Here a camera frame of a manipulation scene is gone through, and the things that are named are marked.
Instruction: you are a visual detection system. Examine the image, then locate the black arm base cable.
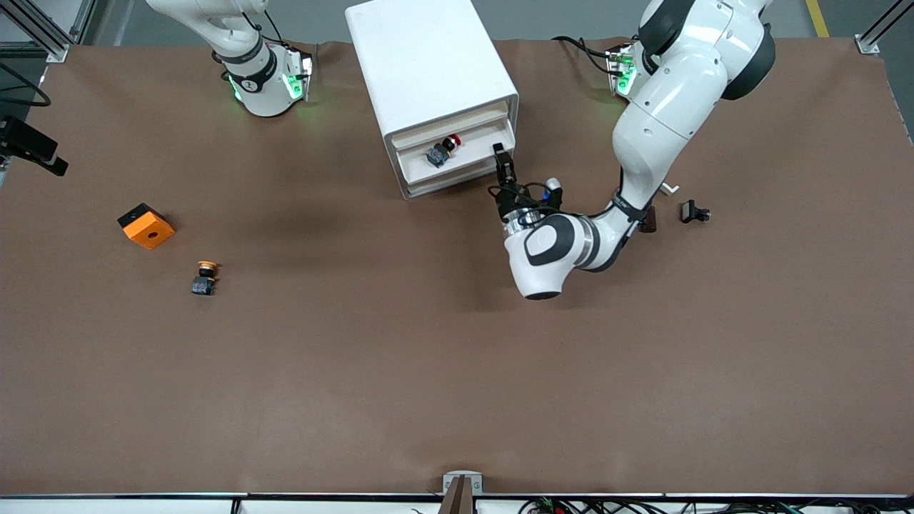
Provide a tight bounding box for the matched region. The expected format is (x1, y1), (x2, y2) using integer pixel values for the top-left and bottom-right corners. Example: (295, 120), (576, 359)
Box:
(553, 34), (618, 76)
(258, 7), (316, 54)

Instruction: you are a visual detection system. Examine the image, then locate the brown camera post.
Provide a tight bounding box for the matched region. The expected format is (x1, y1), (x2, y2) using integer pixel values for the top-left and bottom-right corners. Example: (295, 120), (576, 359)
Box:
(437, 477), (476, 514)

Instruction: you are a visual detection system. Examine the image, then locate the orange box with hole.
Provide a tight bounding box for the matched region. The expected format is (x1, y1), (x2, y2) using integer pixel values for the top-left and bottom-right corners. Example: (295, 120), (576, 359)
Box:
(117, 203), (176, 251)

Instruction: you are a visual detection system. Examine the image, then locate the aluminium frame post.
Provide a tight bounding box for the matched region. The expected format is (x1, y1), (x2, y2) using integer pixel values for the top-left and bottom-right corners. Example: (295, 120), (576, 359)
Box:
(855, 0), (914, 56)
(0, 0), (97, 64)

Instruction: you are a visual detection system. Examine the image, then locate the black left arm base cable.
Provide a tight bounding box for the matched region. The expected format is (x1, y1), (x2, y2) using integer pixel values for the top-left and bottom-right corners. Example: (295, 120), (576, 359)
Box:
(553, 34), (618, 76)

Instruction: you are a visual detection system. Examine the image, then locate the black cable bundle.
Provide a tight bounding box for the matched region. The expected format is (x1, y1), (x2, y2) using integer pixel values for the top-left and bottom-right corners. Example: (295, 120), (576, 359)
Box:
(518, 496), (914, 514)

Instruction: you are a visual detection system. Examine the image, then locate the gray metal bracket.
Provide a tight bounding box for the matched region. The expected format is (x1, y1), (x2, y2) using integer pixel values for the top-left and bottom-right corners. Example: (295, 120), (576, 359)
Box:
(443, 471), (483, 495)

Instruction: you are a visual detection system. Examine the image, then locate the white plastic tray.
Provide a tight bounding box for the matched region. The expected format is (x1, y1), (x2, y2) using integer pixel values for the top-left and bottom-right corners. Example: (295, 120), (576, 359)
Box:
(394, 116), (518, 183)

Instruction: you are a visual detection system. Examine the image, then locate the red push button switch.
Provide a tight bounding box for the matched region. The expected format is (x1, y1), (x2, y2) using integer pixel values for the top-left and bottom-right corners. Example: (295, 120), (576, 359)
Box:
(426, 133), (462, 169)

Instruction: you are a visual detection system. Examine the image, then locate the yellow push button switch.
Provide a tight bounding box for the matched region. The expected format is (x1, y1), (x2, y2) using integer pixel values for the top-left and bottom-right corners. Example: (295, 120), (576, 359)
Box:
(191, 261), (221, 297)

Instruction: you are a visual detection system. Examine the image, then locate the white table edge rail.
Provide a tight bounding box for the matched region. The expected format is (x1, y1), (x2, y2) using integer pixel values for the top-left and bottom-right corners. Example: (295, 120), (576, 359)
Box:
(0, 491), (914, 514)

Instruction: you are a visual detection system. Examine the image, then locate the black right arm base cable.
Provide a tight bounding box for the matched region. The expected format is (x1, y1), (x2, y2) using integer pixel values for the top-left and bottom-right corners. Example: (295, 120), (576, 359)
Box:
(258, 7), (316, 54)

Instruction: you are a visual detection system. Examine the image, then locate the brown table mat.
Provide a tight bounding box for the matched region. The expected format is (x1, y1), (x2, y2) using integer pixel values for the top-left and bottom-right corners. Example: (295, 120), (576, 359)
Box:
(0, 36), (914, 497)

